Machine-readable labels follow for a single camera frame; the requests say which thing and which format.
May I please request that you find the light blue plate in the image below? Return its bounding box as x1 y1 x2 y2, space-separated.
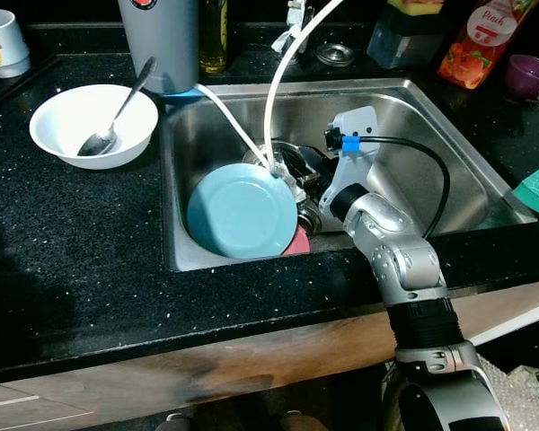
186 163 300 260

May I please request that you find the long white hose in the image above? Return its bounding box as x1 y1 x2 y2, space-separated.
262 0 347 173

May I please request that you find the white ceramic bowl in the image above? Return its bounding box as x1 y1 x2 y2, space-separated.
28 84 160 171

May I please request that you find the steel sink drain strainer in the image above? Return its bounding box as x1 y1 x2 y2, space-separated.
296 203 324 236

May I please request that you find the pink plate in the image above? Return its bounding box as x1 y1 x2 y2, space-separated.
280 224 312 258

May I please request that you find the round steel counter fitting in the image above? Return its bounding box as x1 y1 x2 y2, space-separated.
315 41 357 69

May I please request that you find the glass oil bottle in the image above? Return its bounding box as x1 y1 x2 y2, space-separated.
199 0 231 75

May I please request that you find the stainless steel sink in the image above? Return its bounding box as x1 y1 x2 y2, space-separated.
158 77 539 273

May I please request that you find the metal spoon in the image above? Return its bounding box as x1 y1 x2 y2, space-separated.
75 57 157 159

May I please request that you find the yellow and pink sponge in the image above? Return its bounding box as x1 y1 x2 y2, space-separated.
385 0 446 15

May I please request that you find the orange peach drink bottle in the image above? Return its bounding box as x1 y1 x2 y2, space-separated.
437 0 536 92

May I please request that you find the purple cup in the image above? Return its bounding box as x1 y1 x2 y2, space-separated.
505 53 539 105

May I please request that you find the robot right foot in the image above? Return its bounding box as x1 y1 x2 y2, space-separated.
278 410 330 431

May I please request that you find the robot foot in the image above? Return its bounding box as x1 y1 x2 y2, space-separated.
278 410 330 431
152 411 195 431

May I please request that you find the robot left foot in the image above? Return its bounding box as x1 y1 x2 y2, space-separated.
152 411 195 431

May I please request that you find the clear bubble wrap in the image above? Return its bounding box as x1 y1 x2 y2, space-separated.
474 354 539 431

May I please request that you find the white printed mug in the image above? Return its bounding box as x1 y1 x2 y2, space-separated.
0 9 33 80

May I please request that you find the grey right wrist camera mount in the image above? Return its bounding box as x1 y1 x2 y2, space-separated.
318 105 379 204

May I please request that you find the short white hose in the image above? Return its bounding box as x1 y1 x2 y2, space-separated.
196 84 279 173

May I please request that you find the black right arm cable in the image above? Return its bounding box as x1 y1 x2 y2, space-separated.
358 135 451 240

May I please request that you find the white hose tap fitting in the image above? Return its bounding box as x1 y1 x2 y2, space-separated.
270 0 313 57

